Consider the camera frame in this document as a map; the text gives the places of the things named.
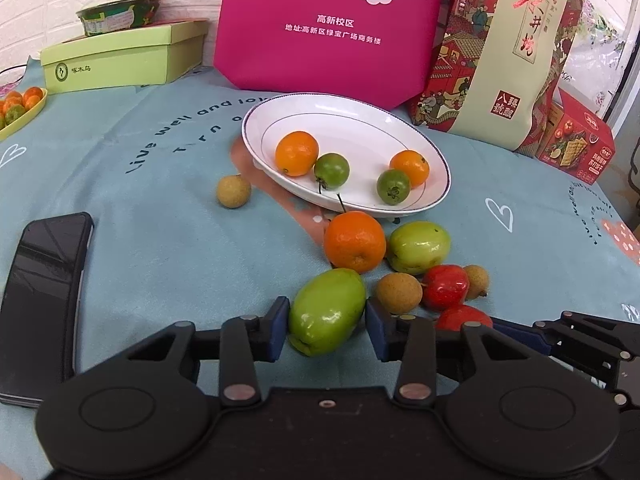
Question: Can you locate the red fruit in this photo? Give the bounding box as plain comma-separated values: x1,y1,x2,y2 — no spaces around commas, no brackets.
436,304,494,332
422,264,470,312

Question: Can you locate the brown longan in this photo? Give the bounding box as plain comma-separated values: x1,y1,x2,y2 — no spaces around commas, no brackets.
464,264,490,300
374,273,423,314

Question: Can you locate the orange plate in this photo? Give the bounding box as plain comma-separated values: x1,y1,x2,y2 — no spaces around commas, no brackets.
323,211,386,274

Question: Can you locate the small green fruit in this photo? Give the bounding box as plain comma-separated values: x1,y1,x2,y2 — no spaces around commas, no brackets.
376,169,411,205
314,153,350,192

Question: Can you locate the orange front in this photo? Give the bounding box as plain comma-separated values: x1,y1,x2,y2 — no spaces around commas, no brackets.
390,150,431,188

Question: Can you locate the orange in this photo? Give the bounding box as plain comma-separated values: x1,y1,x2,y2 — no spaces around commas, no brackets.
274,131,319,178
390,150,431,188

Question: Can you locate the longan near plate edge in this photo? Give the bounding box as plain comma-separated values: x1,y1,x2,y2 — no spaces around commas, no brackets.
216,174,252,209

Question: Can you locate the red cracker box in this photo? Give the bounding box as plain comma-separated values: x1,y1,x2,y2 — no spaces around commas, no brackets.
536,89,615,184

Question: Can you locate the black smartphone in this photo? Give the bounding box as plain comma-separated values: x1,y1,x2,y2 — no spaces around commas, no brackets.
0,211,94,408

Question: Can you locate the white oval plate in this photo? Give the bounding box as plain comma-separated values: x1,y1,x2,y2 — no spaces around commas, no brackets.
241,93,451,218

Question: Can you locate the white floral plastic bag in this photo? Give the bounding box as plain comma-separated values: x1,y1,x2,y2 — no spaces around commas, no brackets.
559,0,636,118

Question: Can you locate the light green cardboard box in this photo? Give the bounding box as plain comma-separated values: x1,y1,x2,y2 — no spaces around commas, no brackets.
40,21,209,93

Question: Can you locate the red green gift bag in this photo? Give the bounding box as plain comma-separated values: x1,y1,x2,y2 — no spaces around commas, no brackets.
409,0,585,157

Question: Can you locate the magenta fabric bag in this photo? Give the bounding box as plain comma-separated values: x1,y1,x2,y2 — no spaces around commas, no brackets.
214,0,440,110

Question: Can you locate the yellow-green small fruit tray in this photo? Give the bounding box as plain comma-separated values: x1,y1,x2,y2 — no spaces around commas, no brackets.
0,87,48,141

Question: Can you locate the green instant noodle bowl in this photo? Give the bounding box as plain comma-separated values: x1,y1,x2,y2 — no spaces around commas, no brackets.
76,0,160,37

